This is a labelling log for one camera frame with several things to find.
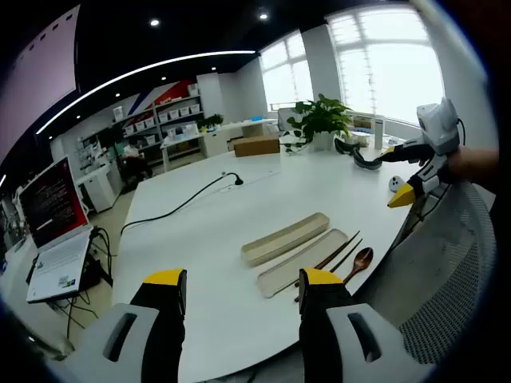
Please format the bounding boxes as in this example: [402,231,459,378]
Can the tangle of black cables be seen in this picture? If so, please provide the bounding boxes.
[65,227,115,340]

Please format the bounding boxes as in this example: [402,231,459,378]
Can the curved ceiling strip light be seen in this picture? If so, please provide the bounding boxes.
[35,49,256,135]

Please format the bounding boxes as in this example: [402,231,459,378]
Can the white laptop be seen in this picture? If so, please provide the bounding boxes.
[18,156,95,304]

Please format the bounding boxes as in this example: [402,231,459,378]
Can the black power cable with plug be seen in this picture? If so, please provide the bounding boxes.
[119,172,244,240]

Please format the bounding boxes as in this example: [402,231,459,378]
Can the small display box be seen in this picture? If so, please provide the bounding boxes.
[351,113,376,139]

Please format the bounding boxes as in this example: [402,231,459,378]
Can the brown cardboard box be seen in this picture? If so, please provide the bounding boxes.
[233,134,280,158]

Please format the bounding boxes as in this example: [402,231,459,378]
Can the beige cutlery case base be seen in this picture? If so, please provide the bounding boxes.
[240,212,331,267]

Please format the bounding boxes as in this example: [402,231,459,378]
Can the brown wooden spoon utensil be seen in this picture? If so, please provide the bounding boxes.
[342,247,375,286]

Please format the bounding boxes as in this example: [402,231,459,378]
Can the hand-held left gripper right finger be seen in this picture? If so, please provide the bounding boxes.
[298,267,438,383]

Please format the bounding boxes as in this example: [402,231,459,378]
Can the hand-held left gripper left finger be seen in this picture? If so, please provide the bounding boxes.
[55,267,188,383]

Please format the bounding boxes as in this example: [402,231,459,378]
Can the shelving with white bins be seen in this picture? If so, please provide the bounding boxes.
[111,83,204,160]

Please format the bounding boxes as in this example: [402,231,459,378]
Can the low white cabinet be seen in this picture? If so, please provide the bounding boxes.
[77,165,121,215]

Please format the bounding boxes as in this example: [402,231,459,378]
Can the small potted green plant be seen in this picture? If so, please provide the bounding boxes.
[197,113,225,132]

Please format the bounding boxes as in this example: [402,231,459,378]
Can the black headset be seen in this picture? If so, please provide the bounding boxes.
[334,137,384,172]

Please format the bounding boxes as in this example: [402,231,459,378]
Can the large potted green plant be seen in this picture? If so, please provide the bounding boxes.
[279,93,355,155]

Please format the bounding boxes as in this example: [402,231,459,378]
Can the wide bright window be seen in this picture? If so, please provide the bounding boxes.
[325,6,446,125]

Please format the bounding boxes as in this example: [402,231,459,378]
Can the white cylindrical bottle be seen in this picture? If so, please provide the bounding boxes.
[374,114,386,151]

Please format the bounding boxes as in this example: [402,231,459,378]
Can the translucent beige cutlery case lid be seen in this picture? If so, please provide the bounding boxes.
[256,227,349,299]

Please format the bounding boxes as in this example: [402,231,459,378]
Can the grey mesh office chair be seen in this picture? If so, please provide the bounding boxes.
[351,181,498,366]

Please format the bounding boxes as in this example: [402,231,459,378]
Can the white counter cabinet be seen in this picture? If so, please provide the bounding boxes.
[201,118,280,159]

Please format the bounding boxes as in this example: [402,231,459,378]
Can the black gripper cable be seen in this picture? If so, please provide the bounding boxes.
[454,117,468,147]

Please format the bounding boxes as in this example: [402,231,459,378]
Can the large wall screen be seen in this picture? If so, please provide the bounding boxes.
[0,3,81,160]

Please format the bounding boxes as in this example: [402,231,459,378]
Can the dark wooden chopstick utensil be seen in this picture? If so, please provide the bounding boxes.
[293,229,362,290]
[294,238,364,303]

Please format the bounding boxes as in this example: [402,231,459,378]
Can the narrow bright window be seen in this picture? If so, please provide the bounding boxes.
[259,31,315,109]

